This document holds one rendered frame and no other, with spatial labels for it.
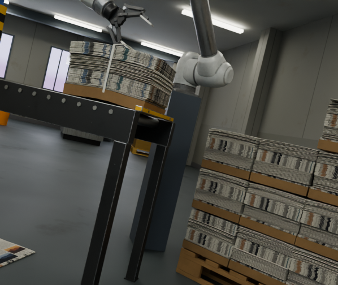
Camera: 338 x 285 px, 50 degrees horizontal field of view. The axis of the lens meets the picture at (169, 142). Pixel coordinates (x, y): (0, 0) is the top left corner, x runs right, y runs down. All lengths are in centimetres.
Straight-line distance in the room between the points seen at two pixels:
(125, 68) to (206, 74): 83
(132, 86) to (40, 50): 1043
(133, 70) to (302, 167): 92
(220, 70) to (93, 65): 89
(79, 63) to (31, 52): 1027
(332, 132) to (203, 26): 89
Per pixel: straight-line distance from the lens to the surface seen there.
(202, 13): 210
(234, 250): 197
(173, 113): 226
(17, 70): 1181
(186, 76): 230
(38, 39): 1188
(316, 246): 183
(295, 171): 184
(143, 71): 144
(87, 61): 155
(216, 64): 218
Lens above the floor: 76
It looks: 2 degrees down
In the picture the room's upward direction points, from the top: 13 degrees clockwise
